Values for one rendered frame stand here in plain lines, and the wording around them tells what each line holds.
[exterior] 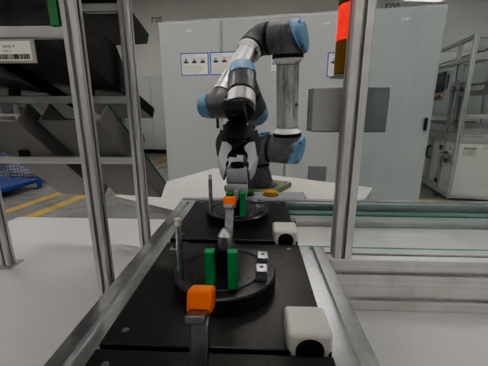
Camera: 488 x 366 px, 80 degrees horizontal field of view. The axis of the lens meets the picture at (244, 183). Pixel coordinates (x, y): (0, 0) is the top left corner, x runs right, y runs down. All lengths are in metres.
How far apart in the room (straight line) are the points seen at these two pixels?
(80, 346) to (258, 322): 0.20
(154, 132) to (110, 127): 8.08
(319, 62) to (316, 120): 3.19
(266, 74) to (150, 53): 6.03
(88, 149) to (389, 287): 0.53
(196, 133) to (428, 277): 3.52
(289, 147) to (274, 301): 0.84
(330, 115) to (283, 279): 0.26
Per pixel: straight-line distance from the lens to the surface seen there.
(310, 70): 3.67
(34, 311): 0.67
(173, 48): 4.04
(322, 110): 0.50
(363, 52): 0.49
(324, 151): 3.68
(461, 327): 0.64
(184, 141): 3.96
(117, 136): 0.62
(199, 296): 0.24
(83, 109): 0.46
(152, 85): 8.65
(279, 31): 1.16
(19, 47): 0.51
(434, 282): 0.62
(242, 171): 0.61
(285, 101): 1.16
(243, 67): 0.82
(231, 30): 3.85
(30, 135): 0.69
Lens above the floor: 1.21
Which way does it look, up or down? 14 degrees down
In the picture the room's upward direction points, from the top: straight up
